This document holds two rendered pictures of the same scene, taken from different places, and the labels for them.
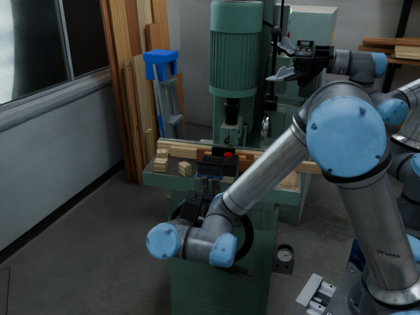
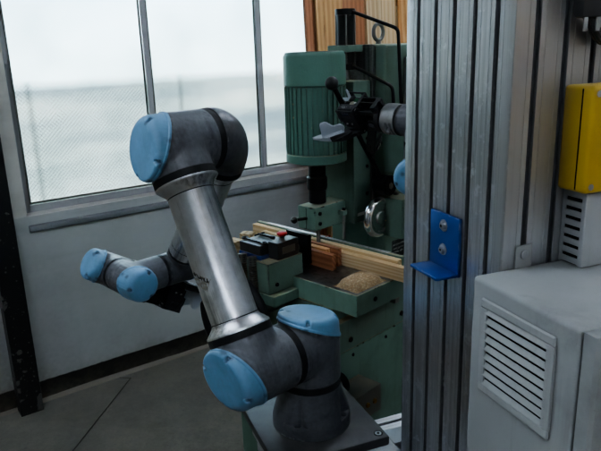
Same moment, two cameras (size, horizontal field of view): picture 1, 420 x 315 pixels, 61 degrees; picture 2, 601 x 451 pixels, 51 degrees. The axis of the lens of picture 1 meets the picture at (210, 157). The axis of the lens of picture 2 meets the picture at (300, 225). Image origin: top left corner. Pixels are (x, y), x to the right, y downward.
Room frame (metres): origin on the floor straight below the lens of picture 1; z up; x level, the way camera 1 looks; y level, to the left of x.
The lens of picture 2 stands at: (-0.27, -1.03, 1.52)
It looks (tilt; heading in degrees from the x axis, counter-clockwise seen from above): 16 degrees down; 33
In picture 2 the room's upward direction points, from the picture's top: 2 degrees counter-clockwise
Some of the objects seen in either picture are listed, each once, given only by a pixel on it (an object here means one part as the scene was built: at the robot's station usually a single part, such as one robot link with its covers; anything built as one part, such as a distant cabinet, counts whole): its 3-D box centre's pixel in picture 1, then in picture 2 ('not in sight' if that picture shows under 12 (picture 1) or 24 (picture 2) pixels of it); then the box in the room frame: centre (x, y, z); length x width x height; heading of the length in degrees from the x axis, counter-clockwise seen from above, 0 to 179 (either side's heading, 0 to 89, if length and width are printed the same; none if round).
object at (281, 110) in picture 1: (274, 122); (397, 215); (1.44, -0.27, 1.02); 0.09 x 0.07 x 0.12; 78
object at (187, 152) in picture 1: (243, 159); (333, 255); (1.28, -0.14, 0.92); 0.61 x 0.02 x 0.04; 78
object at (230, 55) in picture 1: (234, 49); (315, 107); (1.29, -0.08, 1.35); 0.18 x 0.18 x 0.31
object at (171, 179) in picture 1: (220, 180); (291, 275); (1.19, -0.04, 0.87); 0.61 x 0.30 x 0.06; 78
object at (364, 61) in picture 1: (365, 65); (421, 123); (1.12, -0.47, 1.34); 0.11 x 0.08 x 0.09; 78
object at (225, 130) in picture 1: (232, 131); (323, 216); (1.31, -0.09, 1.03); 0.14 x 0.07 x 0.09; 168
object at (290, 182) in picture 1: (286, 176); (359, 278); (1.16, -0.29, 0.91); 0.12 x 0.09 x 0.03; 168
